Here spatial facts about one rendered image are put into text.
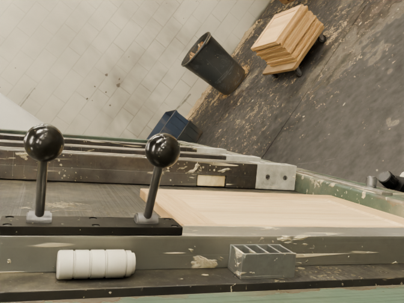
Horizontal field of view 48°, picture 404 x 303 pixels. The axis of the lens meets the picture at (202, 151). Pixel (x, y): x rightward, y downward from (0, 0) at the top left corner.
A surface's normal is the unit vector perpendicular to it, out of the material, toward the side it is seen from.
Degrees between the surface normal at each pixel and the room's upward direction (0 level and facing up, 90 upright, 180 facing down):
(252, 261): 89
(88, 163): 90
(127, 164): 90
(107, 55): 90
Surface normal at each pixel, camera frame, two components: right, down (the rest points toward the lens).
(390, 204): -0.94, -0.07
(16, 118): 0.33, 0.08
